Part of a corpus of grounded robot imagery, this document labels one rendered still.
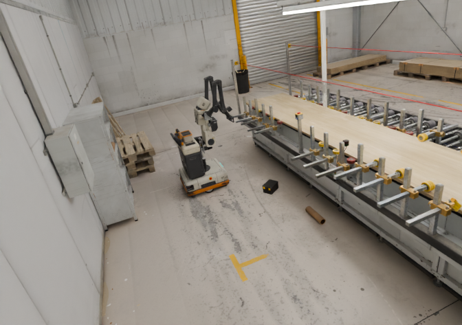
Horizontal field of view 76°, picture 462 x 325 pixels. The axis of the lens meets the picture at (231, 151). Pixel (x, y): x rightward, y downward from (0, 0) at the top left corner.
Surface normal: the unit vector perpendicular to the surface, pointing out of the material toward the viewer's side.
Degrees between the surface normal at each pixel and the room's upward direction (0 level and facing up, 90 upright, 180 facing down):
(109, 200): 90
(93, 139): 90
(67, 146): 90
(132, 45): 90
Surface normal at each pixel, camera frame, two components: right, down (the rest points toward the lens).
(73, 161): 0.35, 0.34
